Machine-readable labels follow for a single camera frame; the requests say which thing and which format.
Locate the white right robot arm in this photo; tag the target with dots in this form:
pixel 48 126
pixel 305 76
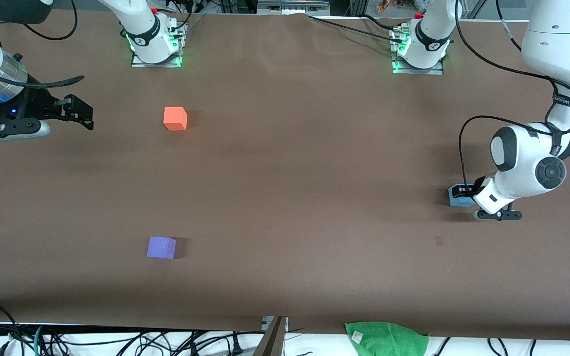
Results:
pixel 141 22

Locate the green microfiber cloth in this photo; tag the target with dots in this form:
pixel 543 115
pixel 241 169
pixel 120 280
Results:
pixel 386 340

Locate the orange foam block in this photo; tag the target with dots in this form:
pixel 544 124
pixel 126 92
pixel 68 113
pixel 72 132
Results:
pixel 174 118

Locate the silver box with ports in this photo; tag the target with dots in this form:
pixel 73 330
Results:
pixel 292 6

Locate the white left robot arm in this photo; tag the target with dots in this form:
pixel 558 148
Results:
pixel 527 158

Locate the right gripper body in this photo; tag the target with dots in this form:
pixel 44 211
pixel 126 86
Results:
pixel 34 107

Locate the colourful toy pile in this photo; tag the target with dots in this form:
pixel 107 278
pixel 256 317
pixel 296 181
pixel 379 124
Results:
pixel 388 6

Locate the light blue foam block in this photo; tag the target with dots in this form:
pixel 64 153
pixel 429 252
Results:
pixel 458 201

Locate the grey metal post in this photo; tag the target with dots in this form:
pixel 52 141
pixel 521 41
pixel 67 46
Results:
pixel 272 338

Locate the purple foam block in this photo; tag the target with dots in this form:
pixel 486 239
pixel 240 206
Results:
pixel 161 247

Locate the brown table cover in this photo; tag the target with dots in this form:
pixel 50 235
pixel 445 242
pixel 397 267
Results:
pixel 285 198

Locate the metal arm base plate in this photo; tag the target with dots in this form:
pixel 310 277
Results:
pixel 139 63
pixel 436 70

